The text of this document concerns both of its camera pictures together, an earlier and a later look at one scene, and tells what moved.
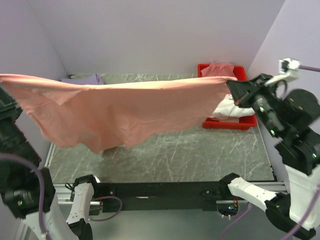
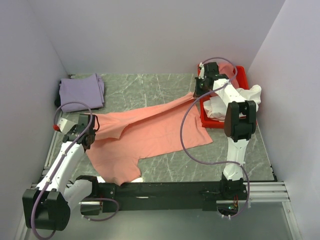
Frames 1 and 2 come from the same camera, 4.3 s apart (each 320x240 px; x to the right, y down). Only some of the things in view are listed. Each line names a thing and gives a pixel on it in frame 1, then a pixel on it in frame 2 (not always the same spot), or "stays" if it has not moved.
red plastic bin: x=245 y=123 stays
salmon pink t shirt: x=96 y=116 → x=159 y=128
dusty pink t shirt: x=222 y=69 stays
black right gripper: x=242 y=91 → x=198 y=92
